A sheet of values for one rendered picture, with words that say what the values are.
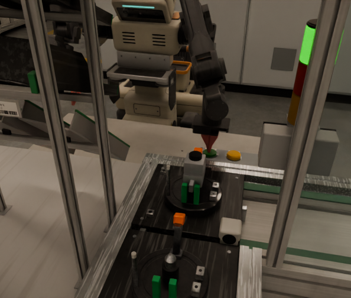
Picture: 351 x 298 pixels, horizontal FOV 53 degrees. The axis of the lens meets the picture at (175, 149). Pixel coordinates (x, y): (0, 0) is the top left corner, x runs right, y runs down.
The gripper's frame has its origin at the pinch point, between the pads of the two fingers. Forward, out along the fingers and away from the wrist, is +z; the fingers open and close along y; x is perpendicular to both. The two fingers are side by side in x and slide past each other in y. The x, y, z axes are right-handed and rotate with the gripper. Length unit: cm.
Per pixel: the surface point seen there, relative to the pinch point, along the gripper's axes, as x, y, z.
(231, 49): 276, -10, 48
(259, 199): -12.7, 15.5, 5.9
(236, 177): -11.4, 8.6, 0.5
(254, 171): -6.3, 13.4, 1.6
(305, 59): -35, 16, -39
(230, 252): -37.2, 9.2, 0.7
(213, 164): -5.1, 2.0, 1.6
